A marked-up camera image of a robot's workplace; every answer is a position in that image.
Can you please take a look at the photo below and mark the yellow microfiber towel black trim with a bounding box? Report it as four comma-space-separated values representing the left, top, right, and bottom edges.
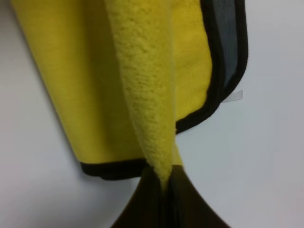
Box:
11, 0, 248, 185

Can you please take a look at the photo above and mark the clear tape strip right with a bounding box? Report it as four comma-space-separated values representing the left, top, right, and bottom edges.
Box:
222, 90, 243, 103

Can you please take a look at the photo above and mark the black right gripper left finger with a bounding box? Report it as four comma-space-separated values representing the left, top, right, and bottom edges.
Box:
112, 167, 163, 228

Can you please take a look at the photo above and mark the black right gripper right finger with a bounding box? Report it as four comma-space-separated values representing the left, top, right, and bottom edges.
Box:
168, 165, 229, 228

